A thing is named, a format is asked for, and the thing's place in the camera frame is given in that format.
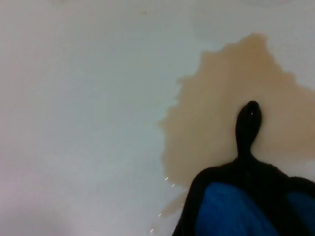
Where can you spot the brown water stain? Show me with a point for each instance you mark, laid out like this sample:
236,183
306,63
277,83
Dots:
216,98

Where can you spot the blue rag with black trim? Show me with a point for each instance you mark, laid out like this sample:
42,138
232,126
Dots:
246,201

